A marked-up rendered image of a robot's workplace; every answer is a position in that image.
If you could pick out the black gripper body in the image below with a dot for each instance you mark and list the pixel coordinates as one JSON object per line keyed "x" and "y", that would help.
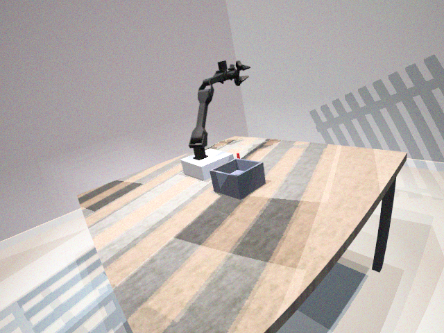
{"x": 234, "y": 74}

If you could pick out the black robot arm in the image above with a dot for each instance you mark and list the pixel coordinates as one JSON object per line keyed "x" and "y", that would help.
{"x": 198, "y": 139}

